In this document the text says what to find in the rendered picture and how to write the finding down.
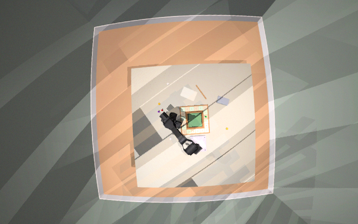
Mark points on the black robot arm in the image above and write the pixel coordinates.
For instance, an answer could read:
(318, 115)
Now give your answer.
(168, 122)

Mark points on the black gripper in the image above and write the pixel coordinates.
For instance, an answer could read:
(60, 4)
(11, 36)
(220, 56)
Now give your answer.
(178, 124)

